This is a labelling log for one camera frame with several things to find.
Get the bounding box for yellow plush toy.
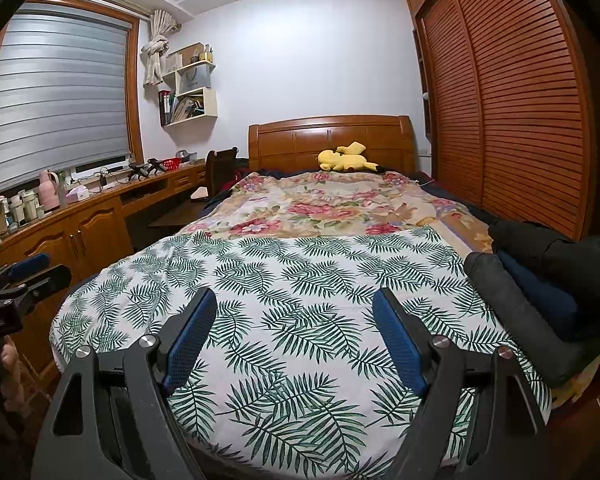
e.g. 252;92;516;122
317;141;384;175

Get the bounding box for person's left hand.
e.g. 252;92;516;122
0;334;29;412

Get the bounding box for floral blanket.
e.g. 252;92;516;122
179;170;497;254

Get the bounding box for grey paper bag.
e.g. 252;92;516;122
177;63;212;96

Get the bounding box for wooden bed headboard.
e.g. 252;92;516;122
247;115;417;179

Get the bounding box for leaf print bed sheet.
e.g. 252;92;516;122
50;225;554;479

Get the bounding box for row of books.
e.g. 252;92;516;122
158;89;206;125

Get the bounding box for tied beige curtain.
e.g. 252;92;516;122
140;9;179;87

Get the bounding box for pink thermos jug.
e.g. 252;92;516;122
38;169;61;211

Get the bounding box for black tools on desk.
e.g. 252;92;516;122
127;158;164;181

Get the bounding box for long wooden desk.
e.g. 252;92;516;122
0;159;209;388

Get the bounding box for white jar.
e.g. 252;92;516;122
8;195;26;227
22;190;46;221

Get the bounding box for wooden slatted wardrobe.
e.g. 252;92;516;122
402;0;595;242

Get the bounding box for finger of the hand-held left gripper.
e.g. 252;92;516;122
0;253;51;294
4;265;73;311

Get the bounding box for navy folded garment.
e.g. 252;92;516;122
497;249;579;342

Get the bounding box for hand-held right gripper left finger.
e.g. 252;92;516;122
32;287;218;480

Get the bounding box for brass curtain rod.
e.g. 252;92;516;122
44;0;182;29

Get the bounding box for dark wooden chair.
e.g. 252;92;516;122
199;147;239;202

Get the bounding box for grey window blind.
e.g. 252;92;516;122
0;2;134;194

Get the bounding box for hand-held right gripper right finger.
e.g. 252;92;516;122
371;287;549;480

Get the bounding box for white wall shelf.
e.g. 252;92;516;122
157;42;219;128

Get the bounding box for grey folded garment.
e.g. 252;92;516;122
463;251;600;387

